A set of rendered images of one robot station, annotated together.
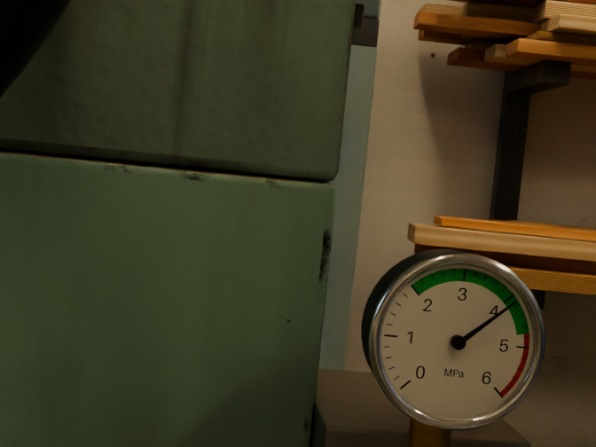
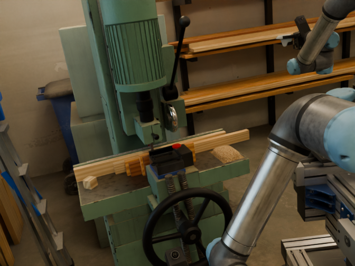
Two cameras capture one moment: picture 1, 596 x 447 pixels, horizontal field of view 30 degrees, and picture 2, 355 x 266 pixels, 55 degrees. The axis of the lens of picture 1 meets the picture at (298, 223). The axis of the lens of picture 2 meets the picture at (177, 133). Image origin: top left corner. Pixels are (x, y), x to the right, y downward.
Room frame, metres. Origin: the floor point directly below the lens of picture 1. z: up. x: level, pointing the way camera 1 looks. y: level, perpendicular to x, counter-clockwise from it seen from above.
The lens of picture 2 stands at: (-0.58, 0.36, 1.44)
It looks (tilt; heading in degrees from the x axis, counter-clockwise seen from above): 20 degrees down; 348
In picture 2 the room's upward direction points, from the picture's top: 8 degrees counter-clockwise
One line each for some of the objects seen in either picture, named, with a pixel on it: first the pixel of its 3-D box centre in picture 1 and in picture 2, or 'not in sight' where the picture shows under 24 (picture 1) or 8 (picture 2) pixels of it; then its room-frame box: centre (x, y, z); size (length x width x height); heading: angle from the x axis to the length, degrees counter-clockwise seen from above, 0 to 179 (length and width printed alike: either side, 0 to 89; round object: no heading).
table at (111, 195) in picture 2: not in sight; (167, 181); (0.49, 0.20, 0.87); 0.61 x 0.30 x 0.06; 95
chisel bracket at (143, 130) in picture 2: not in sight; (148, 130); (0.61, 0.22, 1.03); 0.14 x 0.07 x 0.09; 5
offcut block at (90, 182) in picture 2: not in sight; (90, 182); (0.52, 0.46, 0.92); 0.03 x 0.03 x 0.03; 47
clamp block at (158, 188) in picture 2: not in sight; (173, 180); (0.40, 0.19, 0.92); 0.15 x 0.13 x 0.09; 95
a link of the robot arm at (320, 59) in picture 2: not in sight; (321, 62); (0.81, -0.66, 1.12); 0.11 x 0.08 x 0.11; 91
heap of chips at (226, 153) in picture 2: not in sight; (225, 151); (0.53, -0.05, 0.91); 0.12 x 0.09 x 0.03; 5
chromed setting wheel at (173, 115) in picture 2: not in sight; (170, 117); (0.73, 0.10, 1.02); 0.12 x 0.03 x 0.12; 5
